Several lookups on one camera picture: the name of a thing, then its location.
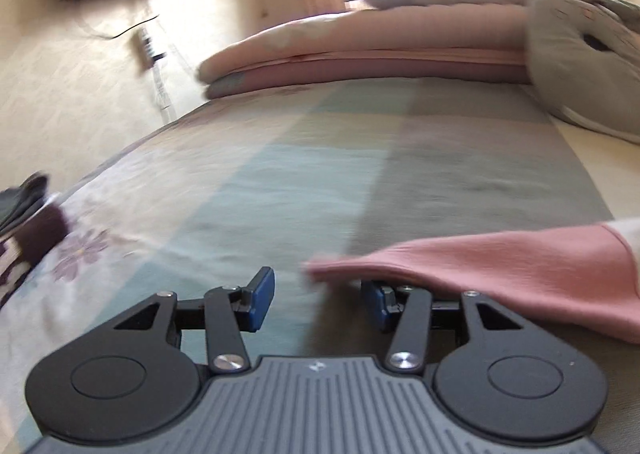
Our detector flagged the maroon patterned cloth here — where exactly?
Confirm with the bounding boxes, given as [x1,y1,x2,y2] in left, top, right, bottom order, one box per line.
[0,204,69,306]

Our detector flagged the dark grey cloth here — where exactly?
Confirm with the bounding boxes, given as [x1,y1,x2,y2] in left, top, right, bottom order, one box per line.
[0,173,51,236]

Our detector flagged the pink folded quilt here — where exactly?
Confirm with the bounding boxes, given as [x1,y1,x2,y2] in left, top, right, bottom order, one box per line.
[197,4,536,100]

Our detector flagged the black television cables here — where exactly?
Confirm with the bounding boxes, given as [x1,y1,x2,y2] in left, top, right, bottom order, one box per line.
[75,13,162,41]

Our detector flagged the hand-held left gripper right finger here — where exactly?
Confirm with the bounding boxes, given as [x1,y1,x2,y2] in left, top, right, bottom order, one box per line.
[361,280,536,372]

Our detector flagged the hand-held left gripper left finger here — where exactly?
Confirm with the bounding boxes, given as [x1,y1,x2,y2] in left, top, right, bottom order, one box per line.
[102,268,277,376]

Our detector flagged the white power strip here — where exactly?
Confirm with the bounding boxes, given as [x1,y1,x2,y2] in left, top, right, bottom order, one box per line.
[137,29,155,67]

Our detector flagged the grey cat face cushion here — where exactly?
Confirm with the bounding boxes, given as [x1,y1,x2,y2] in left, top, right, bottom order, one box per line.
[527,0,640,145]

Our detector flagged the pink and white knit sweater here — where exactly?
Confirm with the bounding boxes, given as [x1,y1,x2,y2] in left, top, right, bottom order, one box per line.
[305,216,640,346]

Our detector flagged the pastel patchwork bed sheet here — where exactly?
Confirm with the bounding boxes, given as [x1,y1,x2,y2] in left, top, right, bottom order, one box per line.
[0,79,640,454]

